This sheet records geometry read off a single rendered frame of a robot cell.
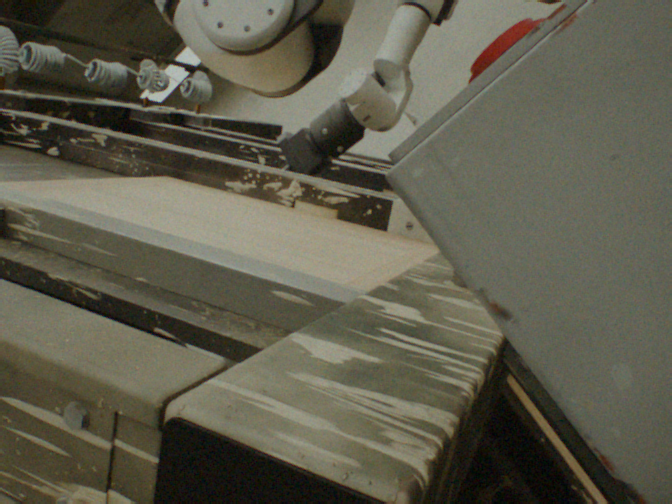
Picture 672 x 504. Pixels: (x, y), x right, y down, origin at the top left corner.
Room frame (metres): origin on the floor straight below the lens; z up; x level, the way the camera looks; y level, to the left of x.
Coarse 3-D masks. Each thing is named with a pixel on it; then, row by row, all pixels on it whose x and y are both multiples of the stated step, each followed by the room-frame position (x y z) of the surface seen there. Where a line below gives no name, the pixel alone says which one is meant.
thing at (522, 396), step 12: (516, 384) 1.30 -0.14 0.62; (516, 396) 1.27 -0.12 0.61; (528, 408) 1.27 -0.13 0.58; (540, 420) 1.29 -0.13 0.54; (552, 432) 1.30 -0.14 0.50; (552, 444) 1.27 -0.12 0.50; (564, 456) 1.27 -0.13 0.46; (576, 468) 1.29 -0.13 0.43; (588, 480) 1.30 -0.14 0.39; (588, 492) 1.27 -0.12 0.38
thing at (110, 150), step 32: (0, 32) 1.19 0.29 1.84; (0, 64) 1.19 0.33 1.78; (0, 96) 1.19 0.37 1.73; (32, 96) 1.25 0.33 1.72; (0, 128) 1.21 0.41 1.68; (32, 128) 1.18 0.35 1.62; (64, 128) 1.16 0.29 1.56; (96, 128) 1.18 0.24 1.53; (96, 160) 1.15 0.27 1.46; (128, 160) 1.12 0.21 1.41; (160, 160) 1.10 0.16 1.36; (192, 160) 1.08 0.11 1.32; (224, 160) 1.06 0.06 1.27; (256, 192) 1.05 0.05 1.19; (288, 192) 1.03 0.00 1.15; (320, 192) 1.02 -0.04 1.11; (352, 192) 1.00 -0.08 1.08; (384, 224) 0.99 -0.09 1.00; (416, 224) 0.98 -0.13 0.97
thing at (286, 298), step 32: (0, 192) 0.63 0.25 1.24; (32, 224) 0.60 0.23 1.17; (64, 224) 0.59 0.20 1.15; (96, 224) 0.58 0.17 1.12; (128, 224) 0.61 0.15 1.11; (96, 256) 0.59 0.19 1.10; (128, 256) 0.57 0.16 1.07; (160, 256) 0.56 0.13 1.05; (192, 256) 0.55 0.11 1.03; (224, 256) 0.57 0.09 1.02; (192, 288) 0.56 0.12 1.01; (224, 288) 0.55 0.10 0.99; (256, 288) 0.54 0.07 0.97; (288, 288) 0.53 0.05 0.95; (320, 288) 0.53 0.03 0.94; (352, 288) 0.55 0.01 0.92; (288, 320) 0.53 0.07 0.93
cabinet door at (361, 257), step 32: (32, 192) 0.76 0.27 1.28; (64, 192) 0.81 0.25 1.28; (96, 192) 0.85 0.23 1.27; (128, 192) 0.90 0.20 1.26; (160, 192) 0.95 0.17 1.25; (192, 192) 1.01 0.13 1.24; (224, 192) 1.06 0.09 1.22; (160, 224) 0.74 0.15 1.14; (192, 224) 0.78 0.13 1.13; (224, 224) 0.82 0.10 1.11; (256, 224) 0.86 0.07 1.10; (288, 224) 0.91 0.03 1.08; (320, 224) 0.96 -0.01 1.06; (352, 224) 1.00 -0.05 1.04; (256, 256) 0.69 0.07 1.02; (288, 256) 0.72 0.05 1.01; (320, 256) 0.75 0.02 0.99; (352, 256) 0.79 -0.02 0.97; (384, 256) 0.83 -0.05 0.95; (416, 256) 0.86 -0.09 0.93
